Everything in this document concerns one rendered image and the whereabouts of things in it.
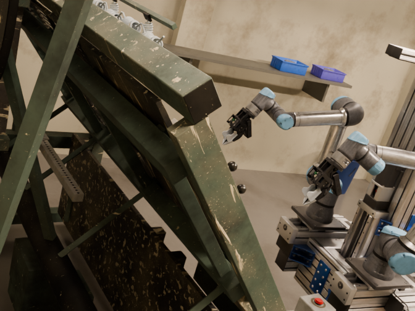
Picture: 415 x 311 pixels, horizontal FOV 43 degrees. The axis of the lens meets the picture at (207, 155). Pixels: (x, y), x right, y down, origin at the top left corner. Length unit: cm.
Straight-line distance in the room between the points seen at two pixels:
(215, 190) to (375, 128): 565
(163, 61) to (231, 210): 50
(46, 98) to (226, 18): 432
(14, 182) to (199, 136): 50
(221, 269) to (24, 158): 97
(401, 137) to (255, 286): 118
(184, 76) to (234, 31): 411
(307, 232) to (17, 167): 188
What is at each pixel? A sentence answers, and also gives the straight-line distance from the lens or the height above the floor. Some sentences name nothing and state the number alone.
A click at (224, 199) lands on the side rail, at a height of 150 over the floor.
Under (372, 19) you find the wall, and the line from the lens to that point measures 648.
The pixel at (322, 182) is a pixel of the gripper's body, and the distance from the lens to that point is 213.
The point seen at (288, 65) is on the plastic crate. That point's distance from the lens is 546.
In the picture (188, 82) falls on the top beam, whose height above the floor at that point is 184.
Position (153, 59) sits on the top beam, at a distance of 158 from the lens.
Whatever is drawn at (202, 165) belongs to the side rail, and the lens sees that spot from 149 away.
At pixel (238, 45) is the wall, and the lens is 559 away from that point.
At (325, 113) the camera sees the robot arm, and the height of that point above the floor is 161.
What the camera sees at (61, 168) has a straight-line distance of 269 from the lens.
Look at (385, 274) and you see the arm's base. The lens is 257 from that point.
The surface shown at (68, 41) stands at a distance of 122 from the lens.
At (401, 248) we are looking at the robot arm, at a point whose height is 126.
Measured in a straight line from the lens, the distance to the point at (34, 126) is 127.
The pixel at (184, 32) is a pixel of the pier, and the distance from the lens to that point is 518.
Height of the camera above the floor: 216
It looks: 20 degrees down
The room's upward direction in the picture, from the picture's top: 16 degrees clockwise
